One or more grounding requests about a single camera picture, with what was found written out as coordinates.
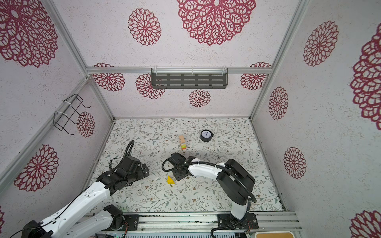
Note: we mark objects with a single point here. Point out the black wire wall basket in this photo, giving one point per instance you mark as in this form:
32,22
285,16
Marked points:
63,117

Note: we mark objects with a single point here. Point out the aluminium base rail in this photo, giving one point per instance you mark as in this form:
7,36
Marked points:
199,224

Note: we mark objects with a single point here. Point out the orange white box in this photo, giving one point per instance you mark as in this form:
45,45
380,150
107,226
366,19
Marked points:
274,234

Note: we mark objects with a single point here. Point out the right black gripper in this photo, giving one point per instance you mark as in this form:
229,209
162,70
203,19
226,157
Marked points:
174,171

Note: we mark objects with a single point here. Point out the natural wood rectangular block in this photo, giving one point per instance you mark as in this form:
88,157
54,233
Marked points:
182,139

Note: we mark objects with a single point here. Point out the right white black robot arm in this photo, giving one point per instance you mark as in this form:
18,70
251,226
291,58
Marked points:
235,181

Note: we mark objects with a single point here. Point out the black round pressure gauge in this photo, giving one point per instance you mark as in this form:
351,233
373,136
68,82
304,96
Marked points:
206,135

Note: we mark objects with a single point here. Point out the grey slotted wall shelf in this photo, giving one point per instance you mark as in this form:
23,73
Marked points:
189,79

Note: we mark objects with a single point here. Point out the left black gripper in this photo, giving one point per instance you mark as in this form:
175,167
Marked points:
141,174

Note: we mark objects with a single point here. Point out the yellow orange triangle block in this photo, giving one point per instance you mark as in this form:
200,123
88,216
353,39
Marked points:
170,180

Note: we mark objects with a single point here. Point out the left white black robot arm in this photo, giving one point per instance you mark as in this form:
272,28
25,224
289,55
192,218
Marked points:
65,223

